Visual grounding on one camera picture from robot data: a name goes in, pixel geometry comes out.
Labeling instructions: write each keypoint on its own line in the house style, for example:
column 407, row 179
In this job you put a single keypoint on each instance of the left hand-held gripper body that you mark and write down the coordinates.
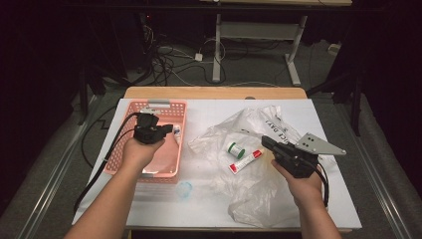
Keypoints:
column 147, row 131

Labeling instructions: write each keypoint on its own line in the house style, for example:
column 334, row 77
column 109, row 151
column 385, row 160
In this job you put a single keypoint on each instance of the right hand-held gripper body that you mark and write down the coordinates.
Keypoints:
column 298, row 161

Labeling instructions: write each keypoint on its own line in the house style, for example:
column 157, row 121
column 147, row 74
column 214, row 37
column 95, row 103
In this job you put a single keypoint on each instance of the small white and blue tube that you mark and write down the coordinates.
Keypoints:
column 177, row 132

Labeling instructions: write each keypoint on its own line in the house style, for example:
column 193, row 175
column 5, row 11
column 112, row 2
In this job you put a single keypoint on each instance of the pink plastic basket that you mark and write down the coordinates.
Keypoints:
column 167, row 156

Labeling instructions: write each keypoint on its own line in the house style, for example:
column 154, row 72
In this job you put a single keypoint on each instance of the red and white tube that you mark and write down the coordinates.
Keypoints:
column 245, row 161

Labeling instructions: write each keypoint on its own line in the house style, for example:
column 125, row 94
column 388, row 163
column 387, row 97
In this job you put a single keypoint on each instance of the small green and white bottle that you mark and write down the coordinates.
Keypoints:
column 236, row 150

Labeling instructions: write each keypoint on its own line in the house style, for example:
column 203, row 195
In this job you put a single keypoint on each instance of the clear plastic bag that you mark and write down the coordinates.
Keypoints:
column 252, row 195

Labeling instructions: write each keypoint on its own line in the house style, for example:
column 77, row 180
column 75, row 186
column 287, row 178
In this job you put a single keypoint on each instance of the person's left hand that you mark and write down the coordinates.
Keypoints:
column 139, row 154

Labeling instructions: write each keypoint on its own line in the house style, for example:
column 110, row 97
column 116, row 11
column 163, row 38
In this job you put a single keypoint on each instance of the person's right hand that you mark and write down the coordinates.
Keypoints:
column 307, row 192

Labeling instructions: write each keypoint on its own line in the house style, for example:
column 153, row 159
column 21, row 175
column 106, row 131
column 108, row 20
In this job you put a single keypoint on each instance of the white board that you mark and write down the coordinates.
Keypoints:
column 205, row 113

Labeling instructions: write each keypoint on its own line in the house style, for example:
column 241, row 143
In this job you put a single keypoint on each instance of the clear plastic cup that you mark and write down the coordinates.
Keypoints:
column 184, row 190

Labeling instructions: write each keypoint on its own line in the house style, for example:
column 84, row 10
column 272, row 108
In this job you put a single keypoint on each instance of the black stand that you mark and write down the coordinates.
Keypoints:
column 357, row 113
column 83, row 99

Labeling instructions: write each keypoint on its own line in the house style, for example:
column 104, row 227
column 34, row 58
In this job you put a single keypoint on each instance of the white power adapter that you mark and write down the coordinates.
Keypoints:
column 198, row 57

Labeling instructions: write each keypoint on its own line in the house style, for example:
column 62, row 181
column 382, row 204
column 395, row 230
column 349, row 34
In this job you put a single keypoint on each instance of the metal floor rail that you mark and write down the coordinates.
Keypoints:
column 378, row 186
column 53, row 182

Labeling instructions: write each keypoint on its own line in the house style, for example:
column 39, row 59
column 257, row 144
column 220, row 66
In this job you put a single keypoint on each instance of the white desk frame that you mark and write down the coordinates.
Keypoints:
column 217, row 49

